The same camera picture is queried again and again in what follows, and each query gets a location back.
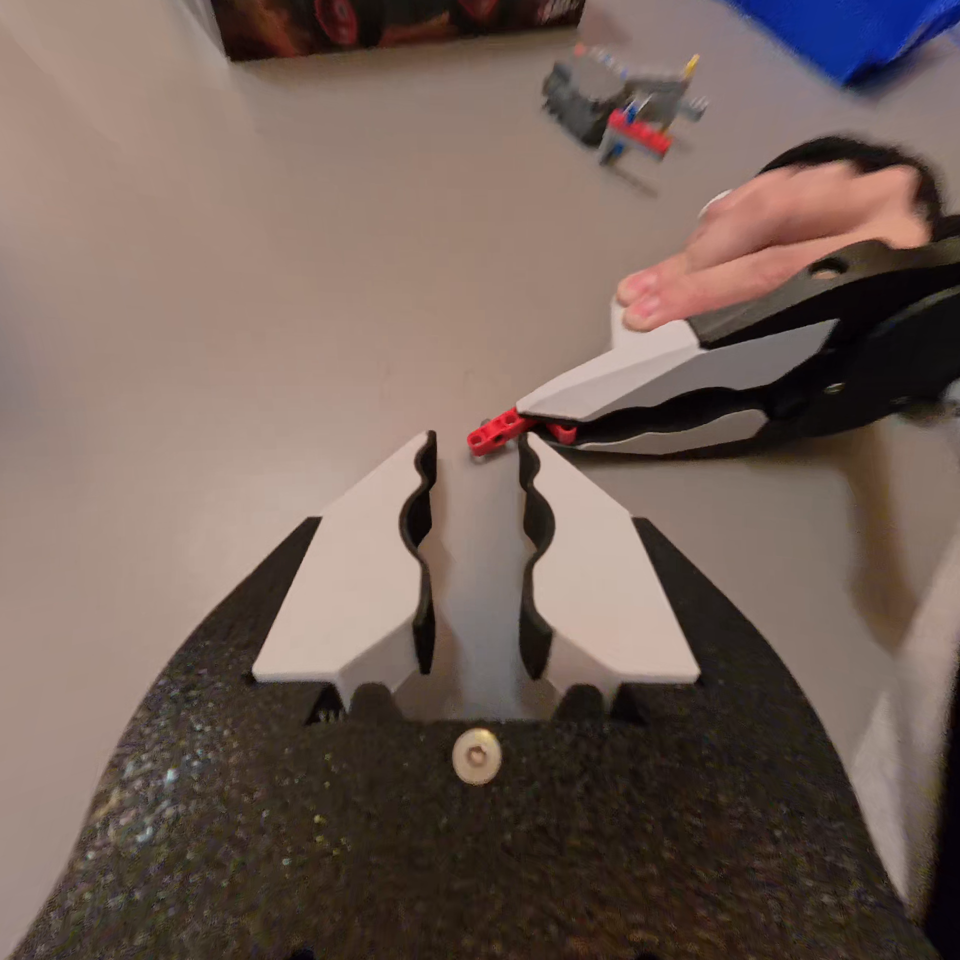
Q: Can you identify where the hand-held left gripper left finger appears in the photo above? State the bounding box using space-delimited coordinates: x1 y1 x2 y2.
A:
252 429 441 685

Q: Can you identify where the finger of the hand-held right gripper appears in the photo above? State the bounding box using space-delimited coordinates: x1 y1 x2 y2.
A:
555 407 771 459
514 317 843 423

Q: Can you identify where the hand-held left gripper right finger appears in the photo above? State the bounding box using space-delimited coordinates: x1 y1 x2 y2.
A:
516 433 702 700

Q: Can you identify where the red angled lego beam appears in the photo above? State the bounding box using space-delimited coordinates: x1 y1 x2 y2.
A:
466 407 580 459

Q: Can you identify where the grey lego assembly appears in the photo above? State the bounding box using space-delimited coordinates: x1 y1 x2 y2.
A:
541 41 710 171

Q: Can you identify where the black lego set box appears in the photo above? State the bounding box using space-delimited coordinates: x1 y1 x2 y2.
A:
208 0 591 63

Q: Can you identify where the person's right hand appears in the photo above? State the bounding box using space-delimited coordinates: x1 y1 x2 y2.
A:
615 159 933 333

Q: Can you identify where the blue plastic bin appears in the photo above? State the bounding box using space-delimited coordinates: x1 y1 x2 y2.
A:
722 0 960 86

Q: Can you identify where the person's black sweater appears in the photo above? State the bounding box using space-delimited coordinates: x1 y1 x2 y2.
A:
918 660 960 960

